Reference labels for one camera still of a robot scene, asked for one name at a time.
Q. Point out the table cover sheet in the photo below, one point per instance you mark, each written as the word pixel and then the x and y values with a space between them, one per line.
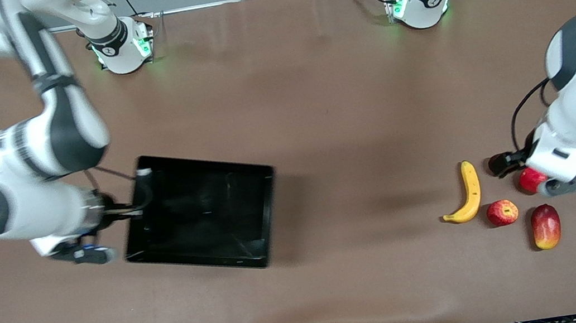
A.
pixel 344 120

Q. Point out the dark purple mangosteen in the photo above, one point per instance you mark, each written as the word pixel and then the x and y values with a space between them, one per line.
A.
pixel 498 164

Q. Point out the red yellow mango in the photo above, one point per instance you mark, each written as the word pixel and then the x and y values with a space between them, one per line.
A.
pixel 546 226

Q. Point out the black rectangular plastic tray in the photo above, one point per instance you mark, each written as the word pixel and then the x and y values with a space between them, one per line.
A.
pixel 205 212

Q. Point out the round red peach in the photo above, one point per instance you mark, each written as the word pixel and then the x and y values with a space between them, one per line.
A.
pixel 530 181

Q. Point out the red yellow striped apple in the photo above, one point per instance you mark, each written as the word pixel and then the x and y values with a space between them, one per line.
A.
pixel 502 213

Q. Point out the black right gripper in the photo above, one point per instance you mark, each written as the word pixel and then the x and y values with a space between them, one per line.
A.
pixel 109 204

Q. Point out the yellow banana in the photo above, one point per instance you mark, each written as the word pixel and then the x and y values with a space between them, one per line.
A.
pixel 472 186

